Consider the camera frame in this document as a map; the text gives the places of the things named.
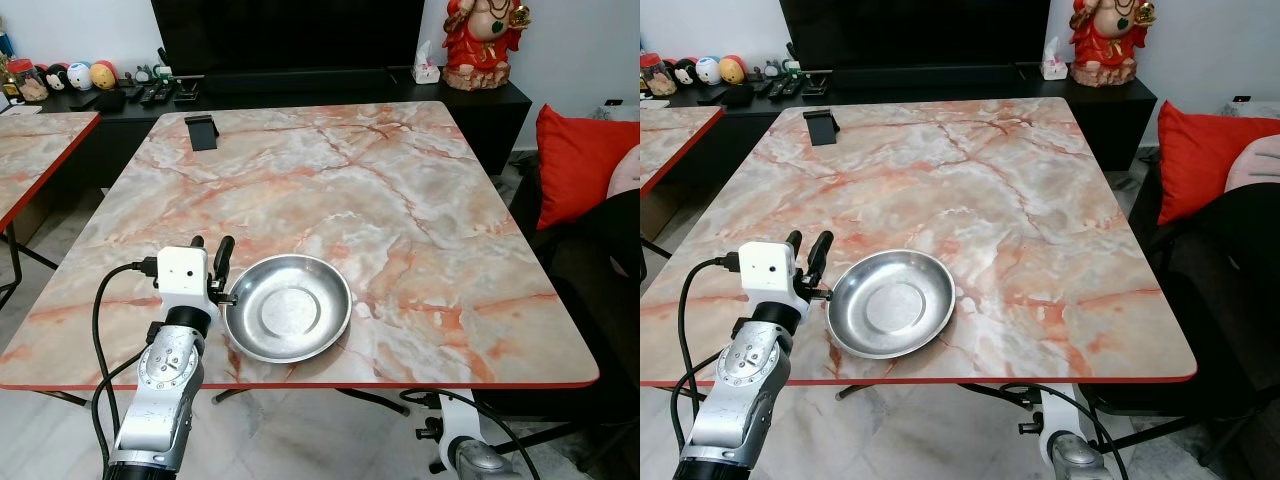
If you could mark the black flat screen television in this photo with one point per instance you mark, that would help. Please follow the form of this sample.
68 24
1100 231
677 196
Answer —
915 32
290 35

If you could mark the small white green figurine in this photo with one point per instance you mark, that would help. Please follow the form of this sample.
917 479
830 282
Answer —
791 62
161 66

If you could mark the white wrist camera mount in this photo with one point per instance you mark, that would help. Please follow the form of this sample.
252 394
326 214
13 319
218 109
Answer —
182 270
765 267
458 420
1057 412

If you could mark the pale pink pillow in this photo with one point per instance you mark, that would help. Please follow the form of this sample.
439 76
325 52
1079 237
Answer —
1255 162
625 172

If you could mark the black phone stand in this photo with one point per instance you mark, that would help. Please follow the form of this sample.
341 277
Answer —
202 132
822 128

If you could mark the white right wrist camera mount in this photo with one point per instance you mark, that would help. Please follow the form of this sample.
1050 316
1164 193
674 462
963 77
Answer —
458 420
1057 412

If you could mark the white pink tissue box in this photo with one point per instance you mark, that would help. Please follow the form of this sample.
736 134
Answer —
1054 62
426 65

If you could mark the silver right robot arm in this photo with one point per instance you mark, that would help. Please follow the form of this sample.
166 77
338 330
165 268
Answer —
1080 458
485 463

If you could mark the red laughing Buddha statue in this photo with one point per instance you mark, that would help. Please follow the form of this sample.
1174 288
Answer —
483 45
1110 42

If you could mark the black white round figurine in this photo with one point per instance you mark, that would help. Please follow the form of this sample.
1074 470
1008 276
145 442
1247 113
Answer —
56 77
684 71

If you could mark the white blue round figurine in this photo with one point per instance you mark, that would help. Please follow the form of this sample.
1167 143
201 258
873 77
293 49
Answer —
79 75
708 69

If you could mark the yellow red round figurine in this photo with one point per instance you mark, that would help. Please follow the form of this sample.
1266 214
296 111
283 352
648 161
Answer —
732 69
104 74

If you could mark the dark sofa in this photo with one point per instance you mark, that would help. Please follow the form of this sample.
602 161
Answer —
1220 290
600 280

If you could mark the shallow stainless steel plate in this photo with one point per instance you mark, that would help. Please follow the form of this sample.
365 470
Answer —
288 310
890 305

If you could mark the red lidded snack jar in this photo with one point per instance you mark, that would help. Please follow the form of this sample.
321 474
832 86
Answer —
655 72
25 80

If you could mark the red cushion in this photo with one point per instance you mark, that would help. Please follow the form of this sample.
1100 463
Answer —
580 165
1205 160

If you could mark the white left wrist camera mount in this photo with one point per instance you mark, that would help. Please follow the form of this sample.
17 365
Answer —
765 267
182 270

